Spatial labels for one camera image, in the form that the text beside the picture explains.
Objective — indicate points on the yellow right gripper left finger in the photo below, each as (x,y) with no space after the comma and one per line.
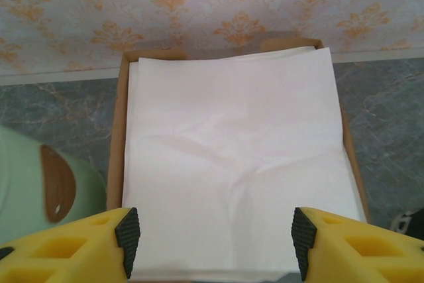
(49,256)

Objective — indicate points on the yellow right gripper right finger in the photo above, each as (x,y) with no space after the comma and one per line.
(371,256)

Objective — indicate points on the mint green metal bucket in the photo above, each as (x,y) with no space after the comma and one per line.
(20,170)

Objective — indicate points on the brown cardboard napkin box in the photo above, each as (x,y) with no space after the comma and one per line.
(116,130)

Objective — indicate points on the white paper napkin stack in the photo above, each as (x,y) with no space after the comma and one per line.
(232,137)

